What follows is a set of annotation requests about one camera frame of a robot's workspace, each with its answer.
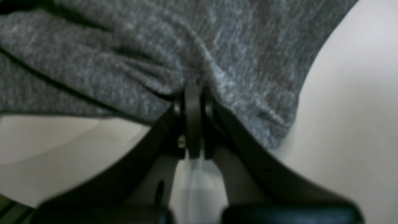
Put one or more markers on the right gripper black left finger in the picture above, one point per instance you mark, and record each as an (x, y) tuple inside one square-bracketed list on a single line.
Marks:
[(136, 189)]

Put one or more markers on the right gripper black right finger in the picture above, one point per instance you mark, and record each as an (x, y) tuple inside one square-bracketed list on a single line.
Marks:
[(260, 190)]

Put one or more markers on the grey t-shirt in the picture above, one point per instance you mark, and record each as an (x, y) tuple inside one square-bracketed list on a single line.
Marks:
[(129, 58)]

